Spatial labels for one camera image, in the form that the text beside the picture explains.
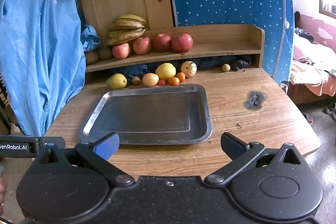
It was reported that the wooden desk shelf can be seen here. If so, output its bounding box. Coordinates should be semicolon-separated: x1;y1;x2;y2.
85;24;265;84

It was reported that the striped cream pepino melon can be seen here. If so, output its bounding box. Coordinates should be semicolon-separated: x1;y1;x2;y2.
181;61;197;78

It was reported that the pale orange persimmon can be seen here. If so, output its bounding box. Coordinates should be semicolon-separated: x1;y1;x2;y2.
142;73;159;86

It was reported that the small red tomato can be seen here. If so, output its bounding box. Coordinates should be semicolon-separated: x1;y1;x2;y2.
157;80;166;85

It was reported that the person's left hand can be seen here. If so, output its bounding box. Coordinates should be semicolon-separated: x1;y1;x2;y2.
0;177;7;215

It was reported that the large yellow lemon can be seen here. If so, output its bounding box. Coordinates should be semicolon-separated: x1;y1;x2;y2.
155;63;176;81

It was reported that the orange tangerine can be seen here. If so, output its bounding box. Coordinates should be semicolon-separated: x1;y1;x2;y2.
168;77;180;86
177;72;186;83

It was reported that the small tan round fruit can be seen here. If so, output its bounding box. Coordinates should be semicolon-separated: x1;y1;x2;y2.
222;64;231;72

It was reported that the brown kiwi on shelf right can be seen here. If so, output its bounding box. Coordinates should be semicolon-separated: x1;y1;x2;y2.
98;47;112;60

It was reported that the rightmost red apple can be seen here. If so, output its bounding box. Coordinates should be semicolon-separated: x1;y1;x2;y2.
171;34;193;53

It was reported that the red apple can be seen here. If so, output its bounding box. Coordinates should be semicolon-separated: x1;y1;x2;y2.
171;34;193;53
133;37;151;55
152;34;171;52
112;43;131;60

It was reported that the brown kiwi on shelf left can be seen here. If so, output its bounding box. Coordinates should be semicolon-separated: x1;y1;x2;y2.
85;52;100;65

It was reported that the brown kiwi on shelf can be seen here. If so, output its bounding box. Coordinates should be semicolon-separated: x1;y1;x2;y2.
98;47;112;60
85;52;100;65

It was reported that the small brown kiwi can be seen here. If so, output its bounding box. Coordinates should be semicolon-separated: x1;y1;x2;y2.
131;76;141;85

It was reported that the light blue fabric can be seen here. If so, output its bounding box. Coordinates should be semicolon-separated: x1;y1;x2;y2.
1;0;100;137

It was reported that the bed with pink bedding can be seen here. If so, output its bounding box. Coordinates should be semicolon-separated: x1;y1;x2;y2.
288;11;335;104

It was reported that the banana bunch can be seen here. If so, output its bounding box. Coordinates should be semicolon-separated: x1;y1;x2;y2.
106;14;147;46

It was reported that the dark blue cloth under shelf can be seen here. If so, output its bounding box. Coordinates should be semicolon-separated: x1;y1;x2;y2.
112;55;255;81

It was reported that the metal baking tray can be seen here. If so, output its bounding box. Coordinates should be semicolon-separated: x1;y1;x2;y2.
79;84;213;145

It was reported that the leftmost red apple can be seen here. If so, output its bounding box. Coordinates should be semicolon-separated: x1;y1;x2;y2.
112;43;131;60

